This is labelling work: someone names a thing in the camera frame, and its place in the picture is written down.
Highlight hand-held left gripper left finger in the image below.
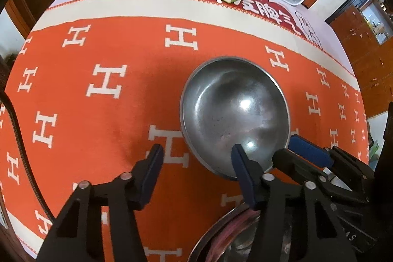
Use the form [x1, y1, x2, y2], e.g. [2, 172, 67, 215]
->
[37, 144, 164, 262]

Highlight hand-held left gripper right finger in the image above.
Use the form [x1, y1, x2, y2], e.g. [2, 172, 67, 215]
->
[232, 144, 357, 262]

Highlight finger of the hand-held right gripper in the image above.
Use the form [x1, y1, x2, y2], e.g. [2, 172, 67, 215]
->
[289, 134, 374, 189]
[272, 148, 369, 205]

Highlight large steel bowl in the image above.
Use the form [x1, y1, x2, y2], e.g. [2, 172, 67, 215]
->
[189, 201, 310, 262]

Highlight pink steel bowl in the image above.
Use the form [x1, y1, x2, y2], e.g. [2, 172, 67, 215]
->
[203, 208, 261, 262]

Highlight small steel bowl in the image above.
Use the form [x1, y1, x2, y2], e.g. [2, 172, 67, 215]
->
[180, 56, 291, 181]

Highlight orange patterned blanket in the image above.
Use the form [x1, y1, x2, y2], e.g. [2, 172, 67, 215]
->
[0, 0, 370, 262]

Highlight black cable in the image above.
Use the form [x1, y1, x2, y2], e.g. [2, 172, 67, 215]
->
[0, 93, 54, 220]

